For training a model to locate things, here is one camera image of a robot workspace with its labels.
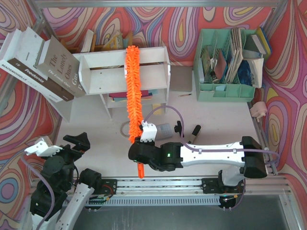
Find orange microfiber duster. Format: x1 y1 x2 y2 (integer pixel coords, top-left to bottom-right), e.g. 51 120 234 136
125 46 146 179

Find masking tape roll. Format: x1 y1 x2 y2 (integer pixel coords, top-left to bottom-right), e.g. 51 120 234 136
119 121 130 138

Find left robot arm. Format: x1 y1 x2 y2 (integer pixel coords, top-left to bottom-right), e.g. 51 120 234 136
25 132 102 230

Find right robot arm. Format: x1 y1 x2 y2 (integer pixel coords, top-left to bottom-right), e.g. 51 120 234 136
128 136 267 187

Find white small bookshelf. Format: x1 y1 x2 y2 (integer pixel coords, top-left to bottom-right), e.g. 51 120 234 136
74 46 171 117

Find blue beige calculator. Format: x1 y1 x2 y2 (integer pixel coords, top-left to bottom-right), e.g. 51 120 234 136
155 123 173 140

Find black binder clip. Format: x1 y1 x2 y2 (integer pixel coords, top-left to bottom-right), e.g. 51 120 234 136
174 120 184 137

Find yellow sticky note pad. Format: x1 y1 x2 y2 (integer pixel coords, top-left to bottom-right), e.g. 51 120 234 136
152 103 163 115

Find stack of coloured paper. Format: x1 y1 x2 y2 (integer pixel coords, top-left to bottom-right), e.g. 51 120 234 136
108 89 158 102

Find grey Lonely Ones book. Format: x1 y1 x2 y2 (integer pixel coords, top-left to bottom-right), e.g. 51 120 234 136
36 36 85 98

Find pink pig figurine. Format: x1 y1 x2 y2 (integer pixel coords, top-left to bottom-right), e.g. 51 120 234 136
250 101 267 122

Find orange wooden book rack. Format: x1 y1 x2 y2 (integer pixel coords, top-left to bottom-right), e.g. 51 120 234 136
59 29 134 54

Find mint green desk organizer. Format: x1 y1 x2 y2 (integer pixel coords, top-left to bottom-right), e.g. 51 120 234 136
193 27 264 102

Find brown white Fredonia book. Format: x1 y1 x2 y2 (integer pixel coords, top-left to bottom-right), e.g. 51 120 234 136
0 27 74 102

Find books in green organizer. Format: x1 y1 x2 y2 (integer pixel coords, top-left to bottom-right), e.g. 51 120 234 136
195 27 272 88

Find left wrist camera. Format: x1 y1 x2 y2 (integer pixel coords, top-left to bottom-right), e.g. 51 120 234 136
24 136 63 157

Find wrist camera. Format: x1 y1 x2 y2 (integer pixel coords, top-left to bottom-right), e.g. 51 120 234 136
140 120 157 143
24 136 63 157

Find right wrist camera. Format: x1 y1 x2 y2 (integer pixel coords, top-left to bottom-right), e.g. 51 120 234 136
140 120 157 143

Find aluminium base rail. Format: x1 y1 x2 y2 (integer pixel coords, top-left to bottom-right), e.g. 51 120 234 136
73 176 246 195

